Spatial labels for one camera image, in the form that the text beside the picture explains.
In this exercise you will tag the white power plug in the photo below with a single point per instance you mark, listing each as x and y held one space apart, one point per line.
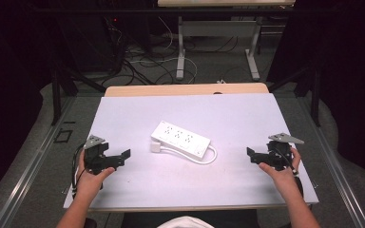
155 147

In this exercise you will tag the black metal stand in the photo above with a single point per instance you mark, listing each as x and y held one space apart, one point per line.
57 95
314 95

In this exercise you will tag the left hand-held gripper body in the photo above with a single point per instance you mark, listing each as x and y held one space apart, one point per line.
95 155

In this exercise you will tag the person's right hand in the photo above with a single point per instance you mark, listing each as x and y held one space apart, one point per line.
282 177

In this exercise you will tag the person's left hand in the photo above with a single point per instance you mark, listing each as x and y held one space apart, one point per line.
90 182

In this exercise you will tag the white power strip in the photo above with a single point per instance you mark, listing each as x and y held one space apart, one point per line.
180 139

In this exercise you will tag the aluminium floor rail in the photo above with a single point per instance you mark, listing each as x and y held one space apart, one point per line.
336 177
25 177

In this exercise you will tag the person's white shirt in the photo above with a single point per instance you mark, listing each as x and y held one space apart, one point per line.
185 222

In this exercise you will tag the person's dark pants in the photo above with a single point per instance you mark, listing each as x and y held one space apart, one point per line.
234 219

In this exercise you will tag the white metal desk frame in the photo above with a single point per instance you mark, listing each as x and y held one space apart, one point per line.
218 29

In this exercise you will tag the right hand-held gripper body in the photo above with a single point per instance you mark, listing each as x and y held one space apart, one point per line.
278 153

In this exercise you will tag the dark computer tower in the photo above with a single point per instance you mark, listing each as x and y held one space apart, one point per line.
92 44

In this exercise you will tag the wooden table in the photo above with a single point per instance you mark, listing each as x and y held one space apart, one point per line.
187 89

